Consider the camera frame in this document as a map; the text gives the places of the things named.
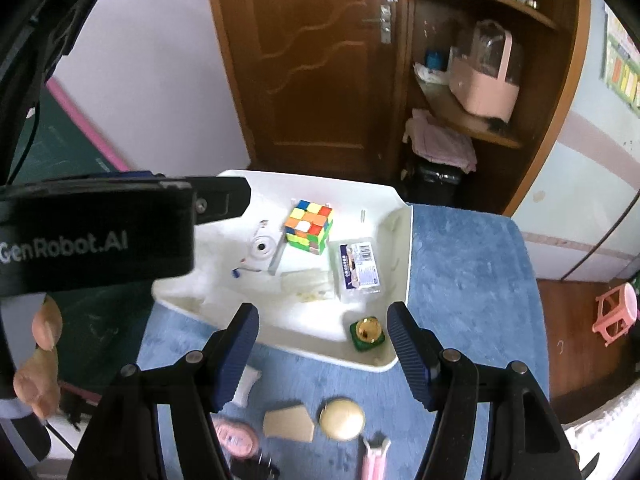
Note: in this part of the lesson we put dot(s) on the small clear box white bits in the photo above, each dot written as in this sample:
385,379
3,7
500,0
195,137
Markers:
307,285

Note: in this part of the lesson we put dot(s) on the pink storage basket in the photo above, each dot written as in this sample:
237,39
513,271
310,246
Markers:
480,95

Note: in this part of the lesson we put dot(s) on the clear plastic box blue label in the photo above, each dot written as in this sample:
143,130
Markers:
360,267

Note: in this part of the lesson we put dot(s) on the person's left hand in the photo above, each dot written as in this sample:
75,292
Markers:
47,320

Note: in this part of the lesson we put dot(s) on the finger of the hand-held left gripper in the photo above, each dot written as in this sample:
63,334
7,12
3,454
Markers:
222,200

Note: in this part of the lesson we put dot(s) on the pink round tin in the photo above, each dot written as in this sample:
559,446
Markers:
235,436

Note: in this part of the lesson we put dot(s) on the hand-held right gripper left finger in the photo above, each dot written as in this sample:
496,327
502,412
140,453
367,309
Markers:
237,355

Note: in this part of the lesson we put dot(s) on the blue jar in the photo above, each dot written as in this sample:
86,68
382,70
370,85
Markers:
435,60

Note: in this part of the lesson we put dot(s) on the pink plastic stool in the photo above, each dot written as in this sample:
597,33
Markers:
620,300

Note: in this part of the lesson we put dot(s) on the small black case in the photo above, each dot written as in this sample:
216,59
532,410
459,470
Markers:
252,470

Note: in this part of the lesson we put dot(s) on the brown wooden door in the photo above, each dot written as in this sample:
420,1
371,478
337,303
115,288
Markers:
300,60

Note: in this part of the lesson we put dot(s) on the white plastic tray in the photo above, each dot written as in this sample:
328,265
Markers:
320,320

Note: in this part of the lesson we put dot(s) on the white crumpled paper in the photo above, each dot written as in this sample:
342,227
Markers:
430,75

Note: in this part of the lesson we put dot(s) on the colourful puzzle cube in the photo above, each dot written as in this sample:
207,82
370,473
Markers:
307,227

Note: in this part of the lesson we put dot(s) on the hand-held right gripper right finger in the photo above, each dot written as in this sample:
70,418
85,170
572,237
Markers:
410,355

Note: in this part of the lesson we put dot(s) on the brown wooden shelf unit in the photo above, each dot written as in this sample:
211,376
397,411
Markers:
550,110

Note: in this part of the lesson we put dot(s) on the pink folded cloth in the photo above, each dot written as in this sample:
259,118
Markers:
440,142

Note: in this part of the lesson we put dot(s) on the green chalkboard pink frame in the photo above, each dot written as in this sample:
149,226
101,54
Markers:
65,135

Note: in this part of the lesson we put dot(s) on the gold dome green base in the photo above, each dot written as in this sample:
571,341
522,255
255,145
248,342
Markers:
367,332

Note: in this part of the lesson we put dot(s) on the wall poster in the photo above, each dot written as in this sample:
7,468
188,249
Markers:
625,70

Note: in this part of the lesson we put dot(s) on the blue fluffy table cloth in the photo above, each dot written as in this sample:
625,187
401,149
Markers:
475,285

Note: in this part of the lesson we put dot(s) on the floral sliding wardrobe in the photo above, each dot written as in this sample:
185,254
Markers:
575,185

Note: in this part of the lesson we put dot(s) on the gold round lid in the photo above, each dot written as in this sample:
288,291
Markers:
342,420

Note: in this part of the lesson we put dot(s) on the white instant camera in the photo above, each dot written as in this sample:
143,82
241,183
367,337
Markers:
260,249

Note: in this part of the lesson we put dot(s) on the beige hexagonal block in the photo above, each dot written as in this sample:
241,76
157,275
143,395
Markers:
290,424

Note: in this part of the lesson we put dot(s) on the white bottle-shaped plastic piece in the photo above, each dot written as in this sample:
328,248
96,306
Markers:
248,385

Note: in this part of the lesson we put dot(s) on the black bag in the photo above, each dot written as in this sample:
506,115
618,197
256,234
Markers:
435,180

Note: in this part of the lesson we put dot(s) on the white quilted cushion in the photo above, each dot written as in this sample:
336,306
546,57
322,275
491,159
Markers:
615,430

